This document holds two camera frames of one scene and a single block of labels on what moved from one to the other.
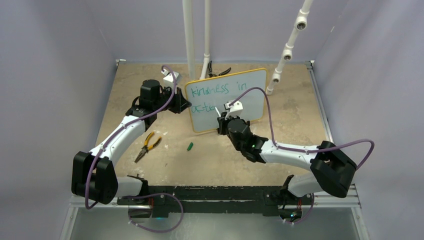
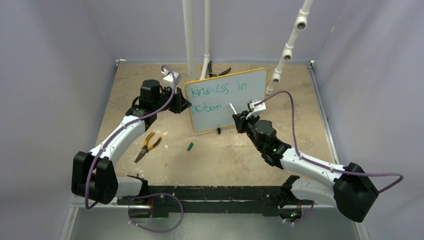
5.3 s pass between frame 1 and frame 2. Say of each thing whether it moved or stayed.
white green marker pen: moved
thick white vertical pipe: stayed
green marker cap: stayed
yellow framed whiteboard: stayed
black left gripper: stayed
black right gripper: moved
